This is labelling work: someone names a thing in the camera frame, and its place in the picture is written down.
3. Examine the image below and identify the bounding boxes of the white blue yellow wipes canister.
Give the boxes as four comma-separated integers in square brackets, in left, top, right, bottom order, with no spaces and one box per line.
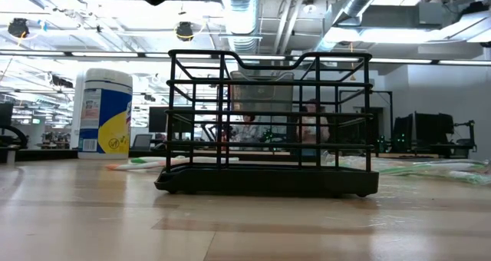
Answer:
[77,68,133,160]

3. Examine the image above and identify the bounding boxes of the grey chair back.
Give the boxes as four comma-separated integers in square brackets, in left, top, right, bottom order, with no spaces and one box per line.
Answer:
[131,134,153,151]

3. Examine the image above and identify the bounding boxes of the dark edge monitor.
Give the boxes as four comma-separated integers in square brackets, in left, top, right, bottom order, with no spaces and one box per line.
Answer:
[0,102,15,128]

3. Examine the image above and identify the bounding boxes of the black ceiling-hung device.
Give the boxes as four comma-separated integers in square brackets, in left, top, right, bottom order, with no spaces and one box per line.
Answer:
[175,21,195,42]
[7,18,31,39]

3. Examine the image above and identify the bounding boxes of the orange white toothbrush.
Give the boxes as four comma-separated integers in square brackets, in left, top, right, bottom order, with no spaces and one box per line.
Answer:
[106,156,241,173]

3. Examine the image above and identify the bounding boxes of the black wire caddy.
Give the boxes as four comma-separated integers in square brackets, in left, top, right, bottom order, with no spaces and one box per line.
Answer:
[153,48,381,199]

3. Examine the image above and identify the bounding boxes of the person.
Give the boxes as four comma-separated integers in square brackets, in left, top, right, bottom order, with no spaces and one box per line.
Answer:
[297,98,331,145]
[229,114,265,144]

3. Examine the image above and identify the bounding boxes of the black background monitor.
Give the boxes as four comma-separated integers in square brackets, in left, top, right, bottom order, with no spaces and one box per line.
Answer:
[148,106,195,134]

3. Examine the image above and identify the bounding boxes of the plastic-wrapped green toothbrush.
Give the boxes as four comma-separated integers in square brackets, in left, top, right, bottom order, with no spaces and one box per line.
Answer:
[324,155,490,177]

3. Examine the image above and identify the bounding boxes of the black monitor group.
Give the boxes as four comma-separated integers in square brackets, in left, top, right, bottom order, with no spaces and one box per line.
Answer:
[393,112,456,155]

